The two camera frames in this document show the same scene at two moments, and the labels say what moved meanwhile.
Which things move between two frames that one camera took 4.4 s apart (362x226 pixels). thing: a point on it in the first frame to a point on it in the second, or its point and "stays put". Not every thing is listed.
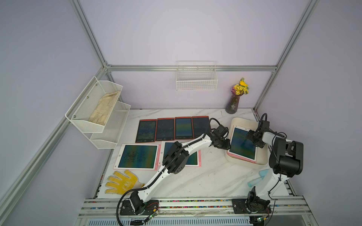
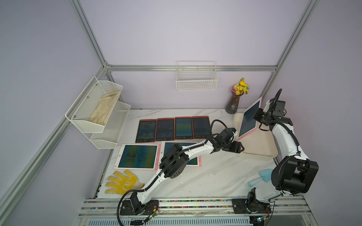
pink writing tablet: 194,159 stays put
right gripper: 250,133 to 257,113
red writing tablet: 183,128 stays put
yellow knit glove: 124,184 stays put
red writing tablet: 165,129 stays put
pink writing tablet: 242,146 to 249,124
